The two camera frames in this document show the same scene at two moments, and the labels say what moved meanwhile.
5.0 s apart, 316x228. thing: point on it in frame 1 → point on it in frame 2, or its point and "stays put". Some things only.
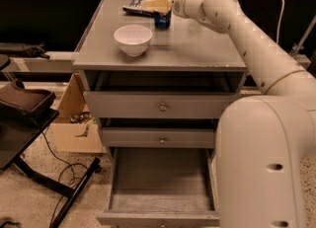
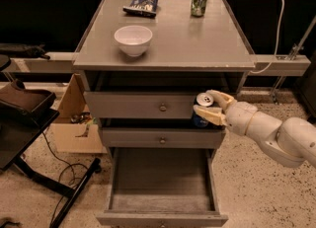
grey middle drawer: (159, 137) stays put
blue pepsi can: (162, 22) → (204, 99)
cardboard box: (75, 129) stays put
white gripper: (178, 5) → (241, 115)
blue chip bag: (136, 8) stays put
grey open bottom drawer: (160, 187) stays put
